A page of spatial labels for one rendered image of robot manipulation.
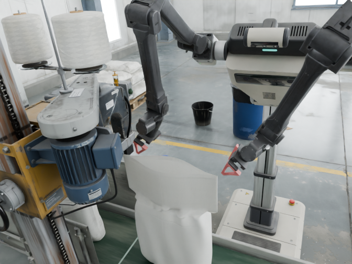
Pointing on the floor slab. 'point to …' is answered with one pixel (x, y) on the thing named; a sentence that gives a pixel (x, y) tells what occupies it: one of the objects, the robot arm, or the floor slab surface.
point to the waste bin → (245, 114)
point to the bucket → (202, 112)
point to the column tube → (7, 161)
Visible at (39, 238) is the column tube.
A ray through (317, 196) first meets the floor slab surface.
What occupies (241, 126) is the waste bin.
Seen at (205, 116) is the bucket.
